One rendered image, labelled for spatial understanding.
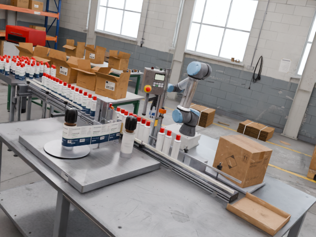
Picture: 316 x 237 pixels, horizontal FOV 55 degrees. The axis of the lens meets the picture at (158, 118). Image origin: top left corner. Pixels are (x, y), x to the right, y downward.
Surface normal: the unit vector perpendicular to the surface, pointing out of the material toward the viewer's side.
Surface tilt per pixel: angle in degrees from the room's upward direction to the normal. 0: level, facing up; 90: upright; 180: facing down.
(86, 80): 90
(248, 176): 90
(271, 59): 90
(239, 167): 90
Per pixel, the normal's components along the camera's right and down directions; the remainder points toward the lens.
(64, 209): 0.72, 0.33
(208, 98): -0.52, 0.14
